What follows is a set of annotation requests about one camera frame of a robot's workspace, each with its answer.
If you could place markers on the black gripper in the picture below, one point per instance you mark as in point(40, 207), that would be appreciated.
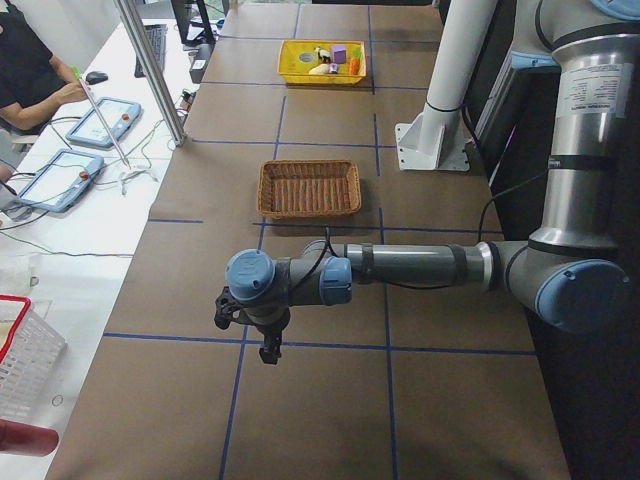
point(268, 334)

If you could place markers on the yellow tape roll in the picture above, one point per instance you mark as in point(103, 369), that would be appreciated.
point(307, 57)

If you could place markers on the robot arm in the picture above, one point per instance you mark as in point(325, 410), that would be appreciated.
point(565, 271)

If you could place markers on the brown wicker basket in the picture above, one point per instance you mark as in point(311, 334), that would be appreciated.
point(308, 189)

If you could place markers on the yellow plastic basket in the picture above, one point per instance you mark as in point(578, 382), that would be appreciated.
point(294, 72)

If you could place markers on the white plastic crate red rim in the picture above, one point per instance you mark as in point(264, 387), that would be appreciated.
point(30, 348)

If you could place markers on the red cylinder object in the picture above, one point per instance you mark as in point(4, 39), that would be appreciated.
point(26, 439)

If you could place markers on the blue teach pendant near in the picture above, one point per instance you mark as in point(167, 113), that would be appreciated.
point(62, 181)

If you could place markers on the blue teach pendant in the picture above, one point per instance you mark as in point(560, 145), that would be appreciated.
point(114, 119)
point(62, 181)

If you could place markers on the blue teach pendant far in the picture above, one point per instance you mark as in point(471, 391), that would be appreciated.
point(114, 119)

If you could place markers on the toy bread croissant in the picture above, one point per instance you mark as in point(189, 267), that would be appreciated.
point(322, 69)

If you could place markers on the black box with label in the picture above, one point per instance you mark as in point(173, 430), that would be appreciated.
point(200, 60)

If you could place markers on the toy panda figure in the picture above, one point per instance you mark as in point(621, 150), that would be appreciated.
point(323, 55)

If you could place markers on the purple foam cube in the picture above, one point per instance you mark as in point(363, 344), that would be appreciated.
point(339, 53)

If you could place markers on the toy orange carrot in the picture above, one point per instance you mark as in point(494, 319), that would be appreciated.
point(355, 62)

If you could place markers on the black computer mouse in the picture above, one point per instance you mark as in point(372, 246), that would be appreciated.
point(96, 77)

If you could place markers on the black keyboard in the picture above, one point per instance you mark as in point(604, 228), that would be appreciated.
point(156, 37)

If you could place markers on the black monitor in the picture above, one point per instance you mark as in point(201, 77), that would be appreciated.
point(193, 23)

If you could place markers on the seated person black shirt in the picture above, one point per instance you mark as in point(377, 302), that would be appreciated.
point(35, 83)

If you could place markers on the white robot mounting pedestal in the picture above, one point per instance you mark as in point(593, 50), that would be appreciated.
point(435, 138)

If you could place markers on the aluminium frame post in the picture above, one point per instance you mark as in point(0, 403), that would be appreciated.
point(136, 32)

